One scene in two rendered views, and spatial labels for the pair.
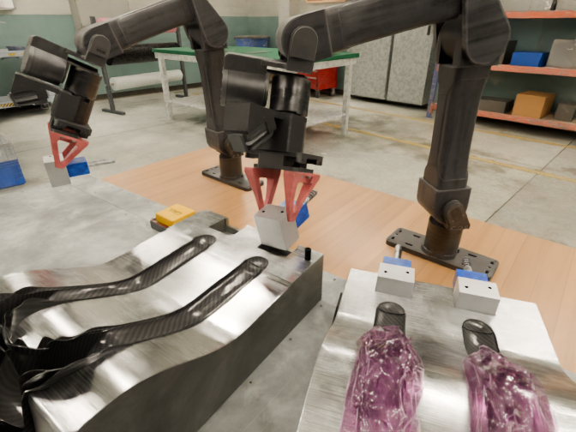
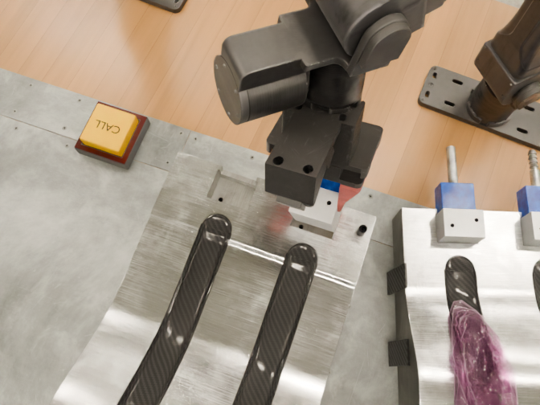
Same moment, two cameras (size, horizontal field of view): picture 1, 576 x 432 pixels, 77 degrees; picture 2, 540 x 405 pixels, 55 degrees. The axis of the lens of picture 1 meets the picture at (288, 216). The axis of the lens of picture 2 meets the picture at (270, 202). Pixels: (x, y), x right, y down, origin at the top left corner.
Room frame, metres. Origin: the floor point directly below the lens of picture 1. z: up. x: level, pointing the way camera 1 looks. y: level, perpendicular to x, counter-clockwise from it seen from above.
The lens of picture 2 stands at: (0.32, 0.12, 1.49)
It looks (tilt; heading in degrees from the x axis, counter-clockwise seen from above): 71 degrees down; 344
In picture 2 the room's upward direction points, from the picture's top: straight up
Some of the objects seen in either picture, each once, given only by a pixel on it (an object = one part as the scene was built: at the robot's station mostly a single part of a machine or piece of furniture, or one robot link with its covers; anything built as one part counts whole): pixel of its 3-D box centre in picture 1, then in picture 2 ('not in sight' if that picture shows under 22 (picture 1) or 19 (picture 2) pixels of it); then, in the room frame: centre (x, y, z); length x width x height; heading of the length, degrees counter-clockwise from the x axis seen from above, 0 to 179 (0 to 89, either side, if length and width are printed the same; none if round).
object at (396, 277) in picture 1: (396, 268); (454, 193); (0.47, -0.17, 0.86); 0.13 x 0.05 x 0.05; 162
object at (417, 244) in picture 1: (442, 237); (497, 96); (0.59, -0.30, 0.84); 0.20 x 0.07 x 0.08; 50
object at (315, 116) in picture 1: (248, 85); not in sight; (4.70, 0.49, 0.51); 2.40 x 1.13 x 1.02; 49
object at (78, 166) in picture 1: (81, 165); not in sight; (0.74, 0.45, 0.93); 0.13 x 0.05 x 0.05; 123
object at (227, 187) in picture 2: (230, 235); (234, 192); (0.54, 0.10, 0.87); 0.05 x 0.05 x 0.04; 54
